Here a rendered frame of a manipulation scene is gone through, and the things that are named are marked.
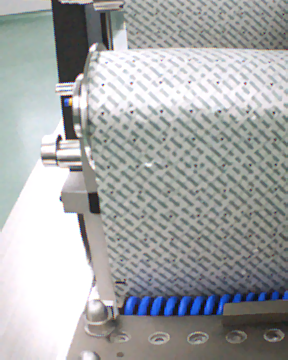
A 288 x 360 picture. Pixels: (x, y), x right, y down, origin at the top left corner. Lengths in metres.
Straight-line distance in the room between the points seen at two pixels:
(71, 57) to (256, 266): 0.46
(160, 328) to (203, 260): 0.10
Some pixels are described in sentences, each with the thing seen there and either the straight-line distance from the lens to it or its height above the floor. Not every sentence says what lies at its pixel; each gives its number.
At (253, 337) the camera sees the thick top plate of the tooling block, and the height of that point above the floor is 1.03.
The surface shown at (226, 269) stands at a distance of 0.81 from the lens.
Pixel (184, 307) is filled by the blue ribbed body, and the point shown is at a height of 1.04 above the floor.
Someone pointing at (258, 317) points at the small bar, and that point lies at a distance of 0.78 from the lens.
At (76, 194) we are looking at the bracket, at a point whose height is 1.13.
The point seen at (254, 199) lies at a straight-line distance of 0.76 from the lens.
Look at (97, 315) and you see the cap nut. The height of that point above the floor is 1.06.
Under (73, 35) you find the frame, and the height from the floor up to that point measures 1.26.
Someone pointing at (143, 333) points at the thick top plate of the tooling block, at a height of 1.03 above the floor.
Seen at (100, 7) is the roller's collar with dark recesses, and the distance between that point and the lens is 1.00.
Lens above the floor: 1.55
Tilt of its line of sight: 28 degrees down
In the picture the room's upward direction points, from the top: 6 degrees counter-clockwise
